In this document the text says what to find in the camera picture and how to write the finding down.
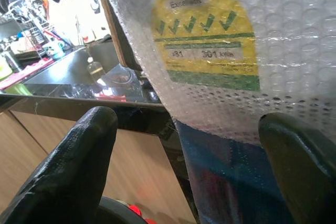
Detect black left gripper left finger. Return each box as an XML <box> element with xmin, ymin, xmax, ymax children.
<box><xmin>0</xmin><ymin>105</ymin><xmax>118</xmax><ymax>224</ymax></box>

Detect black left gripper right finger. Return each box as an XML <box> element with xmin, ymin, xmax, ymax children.
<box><xmin>258</xmin><ymin>112</ymin><xmax>336</xmax><ymax>224</ymax></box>

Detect front-loading washing machine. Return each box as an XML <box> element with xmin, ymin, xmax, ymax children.
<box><xmin>174</xmin><ymin>118</ymin><xmax>293</xmax><ymax>224</ymax></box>

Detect black round laundry basket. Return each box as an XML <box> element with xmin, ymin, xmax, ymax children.
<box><xmin>98</xmin><ymin>196</ymin><xmax>148</xmax><ymax>224</ymax></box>

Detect wooden kitchen cabinet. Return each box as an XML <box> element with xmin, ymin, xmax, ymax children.
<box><xmin>0</xmin><ymin>110</ymin><xmax>196</xmax><ymax>224</ymax></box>

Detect red garment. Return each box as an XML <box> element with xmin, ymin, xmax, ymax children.
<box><xmin>128</xmin><ymin>202</ymin><xmax>158</xmax><ymax>224</ymax></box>

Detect black stone countertop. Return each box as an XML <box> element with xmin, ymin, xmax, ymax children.
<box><xmin>0</xmin><ymin>47</ymin><xmax>182</xmax><ymax>137</ymax></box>

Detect red mat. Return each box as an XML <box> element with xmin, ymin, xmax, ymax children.
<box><xmin>0</xmin><ymin>57</ymin><xmax>55</xmax><ymax>91</ymax></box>

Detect clear plastic container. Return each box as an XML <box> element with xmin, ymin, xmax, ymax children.
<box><xmin>101</xmin><ymin>66</ymin><xmax>140</xmax><ymax>91</ymax></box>

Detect yellow-green container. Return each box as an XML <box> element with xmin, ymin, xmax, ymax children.
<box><xmin>0</xmin><ymin>53</ymin><xmax>14</xmax><ymax>82</ymax></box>

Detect white teal mug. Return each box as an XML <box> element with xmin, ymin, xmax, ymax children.
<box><xmin>43</xmin><ymin>40</ymin><xmax>65</xmax><ymax>58</ymax></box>

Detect clear bubble wrap sheet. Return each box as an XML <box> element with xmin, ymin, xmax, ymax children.
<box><xmin>94</xmin><ymin>0</ymin><xmax>336</xmax><ymax>146</ymax></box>

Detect brown board panel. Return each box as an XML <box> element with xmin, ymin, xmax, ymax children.
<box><xmin>91</xmin><ymin>0</ymin><xmax>144</xmax><ymax>72</ymax></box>

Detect yellow green energy label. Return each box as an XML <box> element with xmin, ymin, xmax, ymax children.
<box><xmin>151</xmin><ymin>0</ymin><xmax>261</xmax><ymax>92</ymax></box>

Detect wire dish rack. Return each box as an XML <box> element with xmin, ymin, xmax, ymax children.
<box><xmin>0</xmin><ymin>6</ymin><xmax>66</xmax><ymax>59</ymax></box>

